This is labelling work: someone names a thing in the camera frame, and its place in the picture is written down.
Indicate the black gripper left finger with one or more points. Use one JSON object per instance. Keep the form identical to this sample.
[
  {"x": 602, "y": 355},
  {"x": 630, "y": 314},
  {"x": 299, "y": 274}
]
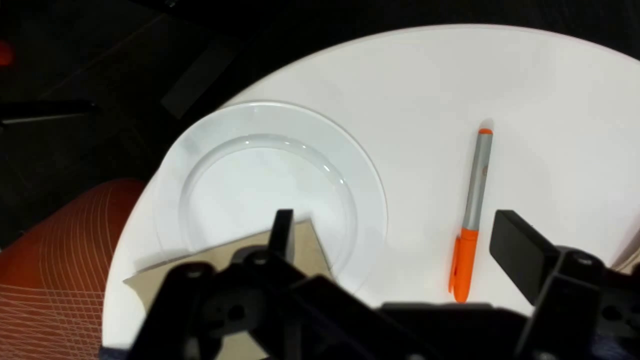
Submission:
[{"x": 280, "y": 235}]

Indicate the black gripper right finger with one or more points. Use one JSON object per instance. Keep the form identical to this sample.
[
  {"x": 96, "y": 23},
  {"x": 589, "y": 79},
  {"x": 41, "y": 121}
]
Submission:
[{"x": 524, "y": 255}]

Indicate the orange and grey marker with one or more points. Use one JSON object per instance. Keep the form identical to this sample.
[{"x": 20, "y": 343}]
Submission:
[{"x": 465, "y": 245}]

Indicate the large brown paper napkin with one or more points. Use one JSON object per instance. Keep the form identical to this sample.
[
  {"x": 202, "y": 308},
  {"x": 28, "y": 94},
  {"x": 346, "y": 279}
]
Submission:
[{"x": 202, "y": 306}]

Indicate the white ceramic plate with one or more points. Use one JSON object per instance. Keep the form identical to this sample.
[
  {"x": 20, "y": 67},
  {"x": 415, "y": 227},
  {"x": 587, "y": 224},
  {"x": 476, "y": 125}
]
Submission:
[{"x": 229, "y": 175}]

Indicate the brown napkin at table edge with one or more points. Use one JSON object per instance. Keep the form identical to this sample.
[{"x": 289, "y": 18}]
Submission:
[{"x": 630, "y": 257}]

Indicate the white round side table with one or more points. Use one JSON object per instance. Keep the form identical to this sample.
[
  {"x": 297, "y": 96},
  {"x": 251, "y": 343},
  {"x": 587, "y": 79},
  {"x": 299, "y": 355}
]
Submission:
[{"x": 567, "y": 149}]

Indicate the orange patterned sofa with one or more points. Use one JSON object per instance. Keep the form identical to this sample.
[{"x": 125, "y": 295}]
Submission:
[{"x": 53, "y": 279}]

